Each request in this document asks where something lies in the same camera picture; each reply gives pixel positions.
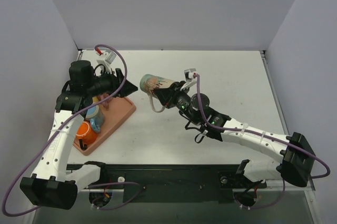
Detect cream floral mug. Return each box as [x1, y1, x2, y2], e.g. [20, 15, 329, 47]
[140, 74, 175, 113]

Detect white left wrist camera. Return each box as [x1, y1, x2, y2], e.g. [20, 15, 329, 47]
[96, 50, 116, 74]

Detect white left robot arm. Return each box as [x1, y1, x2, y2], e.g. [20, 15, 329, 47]
[19, 60, 138, 210]

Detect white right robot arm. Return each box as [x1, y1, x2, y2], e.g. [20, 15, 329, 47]
[150, 81, 315, 187]

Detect orange mug black handle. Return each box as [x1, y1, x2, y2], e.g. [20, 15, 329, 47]
[75, 121, 97, 150]

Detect blue butterfly mug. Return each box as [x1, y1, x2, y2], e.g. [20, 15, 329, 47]
[85, 105, 105, 133]

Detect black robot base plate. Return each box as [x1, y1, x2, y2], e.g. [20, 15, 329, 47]
[65, 163, 266, 205]

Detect salmon pink plastic tray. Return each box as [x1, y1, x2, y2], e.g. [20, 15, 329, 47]
[73, 98, 136, 155]

